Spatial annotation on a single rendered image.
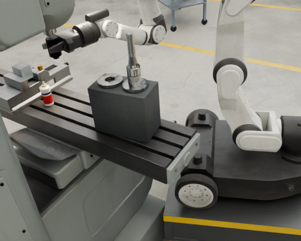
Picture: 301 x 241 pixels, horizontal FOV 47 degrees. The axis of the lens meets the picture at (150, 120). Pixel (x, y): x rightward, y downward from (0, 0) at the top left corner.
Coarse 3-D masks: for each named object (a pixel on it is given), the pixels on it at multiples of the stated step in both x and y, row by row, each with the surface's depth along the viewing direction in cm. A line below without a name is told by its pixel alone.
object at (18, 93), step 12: (60, 72) 159; (12, 84) 148; (24, 84) 145; (36, 84) 150; (48, 84) 156; (60, 84) 160; (0, 96) 143; (12, 96) 143; (24, 96) 147; (36, 96) 151; (0, 108) 147; (12, 108) 144; (24, 108) 147
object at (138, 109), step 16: (96, 80) 124; (112, 80) 123; (144, 80) 119; (96, 96) 120; (112, 96) 117; (128, 96) 114; (144, 96) 113; (96, 112) 125; (112, 112) 121; (128, 112) 118; (144, 112) 115; (96, 128) 130; (112, 128) 126; (128, 128) 123; (144, 128) 119
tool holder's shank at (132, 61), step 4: (132, 32) 108; (128, 36) 107; (132, 36) 107; (128, 40) 107; (132, 40) 107; (128, 44) 108; (132, 44) 108; (128, 48) 109; (132, 48) 109; (128, 52) 110; (132, 52) 110; (132, 56) 110; (128, 60) 112; (132, 60) 111; (136, 60) 112; (132, 64) 112; (136, 64) 112
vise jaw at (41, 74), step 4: (32, 68) 154; (36, 68) 153; (32, 72) 150; (36, 72) 150; (40, 72) 150; (44, 72) 152; (48, 72) 153; (36, 76) 150; (40, 76) 150; (44, 76) 152; (48, 76) 154
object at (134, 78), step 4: (128, 72) 113; (132, 72) 112; (136, 72) 113; (140, 72) 114; (128, 76) 114; (132, 76) 113; (136, 76) 114; (140, 76) 115; (128, 80) 116; (132, 80) 114; (136, 80) 114; (140, 80) 116; (128, 84) 117; (132, 84) 115; (136, 84) 115; (140, 84) 116
